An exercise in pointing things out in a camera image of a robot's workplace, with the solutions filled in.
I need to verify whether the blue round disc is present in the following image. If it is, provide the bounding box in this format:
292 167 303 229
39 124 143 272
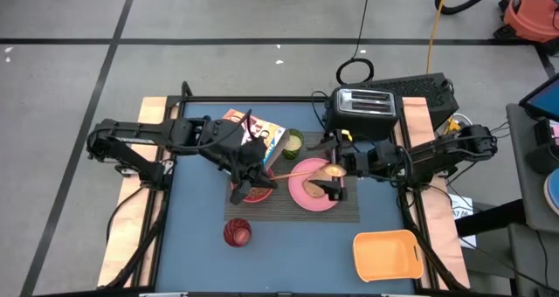
542 167 559 218

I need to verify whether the yellow extension cable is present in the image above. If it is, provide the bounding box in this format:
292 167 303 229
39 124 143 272
425 0 452 76

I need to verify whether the wooden spoon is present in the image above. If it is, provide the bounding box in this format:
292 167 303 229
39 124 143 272
270 162 348 182

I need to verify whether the white paper sheet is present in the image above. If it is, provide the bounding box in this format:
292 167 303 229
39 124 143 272
448 193 479 250

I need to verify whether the black coiled floor cable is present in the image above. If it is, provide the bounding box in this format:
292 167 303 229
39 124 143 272
335 0 376 86

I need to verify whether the red ribbed bowl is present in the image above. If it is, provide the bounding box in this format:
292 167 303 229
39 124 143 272
230 167 277 204

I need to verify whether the pink round plate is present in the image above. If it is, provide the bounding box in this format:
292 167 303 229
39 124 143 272
287 156 347 213

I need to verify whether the grey woven placemat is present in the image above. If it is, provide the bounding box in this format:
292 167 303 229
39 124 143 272
224 131 362 224

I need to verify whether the grey side cart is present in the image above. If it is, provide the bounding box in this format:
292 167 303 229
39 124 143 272
505 102 559 297

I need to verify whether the black and chrome toaster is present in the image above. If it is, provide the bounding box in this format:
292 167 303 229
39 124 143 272
324 86 400 142

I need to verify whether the orange cereal box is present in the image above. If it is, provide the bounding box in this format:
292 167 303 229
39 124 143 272
221 107 291 169

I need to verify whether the green faceted plastic cup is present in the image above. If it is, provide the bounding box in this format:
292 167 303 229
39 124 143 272
280 128 306 161

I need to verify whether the brown toast slice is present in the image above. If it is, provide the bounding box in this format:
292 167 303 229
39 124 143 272
301 167 334 199

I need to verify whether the yellow plastic bin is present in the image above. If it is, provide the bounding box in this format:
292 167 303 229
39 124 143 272
352 229 425 284

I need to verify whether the light wooden board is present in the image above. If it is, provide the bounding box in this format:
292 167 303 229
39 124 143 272
400 96 473 290
96 96 176 288

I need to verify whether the black table frame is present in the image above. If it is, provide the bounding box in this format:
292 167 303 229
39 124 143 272
100 80 472 297

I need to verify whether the tablet with blue screen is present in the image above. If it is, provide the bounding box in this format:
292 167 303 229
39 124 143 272
518 73 559 124

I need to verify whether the black computer case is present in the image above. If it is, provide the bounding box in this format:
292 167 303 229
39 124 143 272
349 72 460 133

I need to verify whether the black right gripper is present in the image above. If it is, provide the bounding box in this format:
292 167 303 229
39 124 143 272
307 135 397 202

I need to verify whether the brown cereal heap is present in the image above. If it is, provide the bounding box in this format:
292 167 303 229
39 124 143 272
245 186 271 202

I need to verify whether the orange shop vacuum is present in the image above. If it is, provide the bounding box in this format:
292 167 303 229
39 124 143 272
493 0 559 56

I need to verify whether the red faceted plastic cup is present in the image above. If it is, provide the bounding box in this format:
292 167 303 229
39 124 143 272
223 218 253 249

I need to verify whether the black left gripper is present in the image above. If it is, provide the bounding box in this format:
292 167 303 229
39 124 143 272
229 137 279 206

